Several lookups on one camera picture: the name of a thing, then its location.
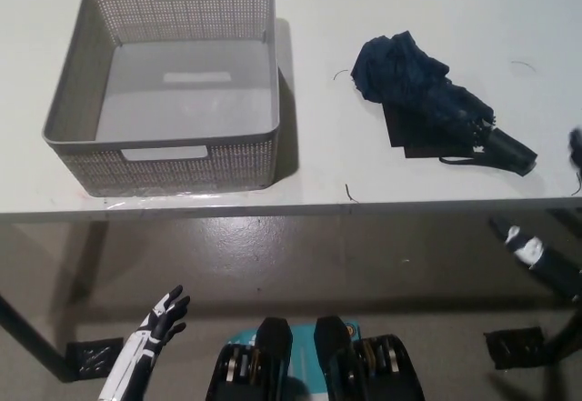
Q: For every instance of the black tape patch on table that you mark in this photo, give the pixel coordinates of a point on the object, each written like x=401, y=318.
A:
x=400, y=133

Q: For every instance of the dark navy umbrella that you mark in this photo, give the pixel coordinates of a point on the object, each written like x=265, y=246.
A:
x=409, y=69

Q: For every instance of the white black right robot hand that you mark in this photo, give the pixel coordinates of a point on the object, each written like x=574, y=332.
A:
x=525, y=248

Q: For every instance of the black teal robot body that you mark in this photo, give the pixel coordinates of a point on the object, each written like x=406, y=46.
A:
x=273, y=373

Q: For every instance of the dark metal table leg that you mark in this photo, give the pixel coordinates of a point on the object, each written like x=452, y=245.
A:
x=32, y=333

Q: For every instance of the black tape patch on floor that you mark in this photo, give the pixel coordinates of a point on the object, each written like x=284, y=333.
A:
x=514, y=348
x=93, y=357

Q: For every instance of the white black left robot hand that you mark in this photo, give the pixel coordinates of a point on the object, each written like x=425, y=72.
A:
x=159, y=323

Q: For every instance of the grey perforated plastic basket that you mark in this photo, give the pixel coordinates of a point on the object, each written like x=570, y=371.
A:
x=182, y=169

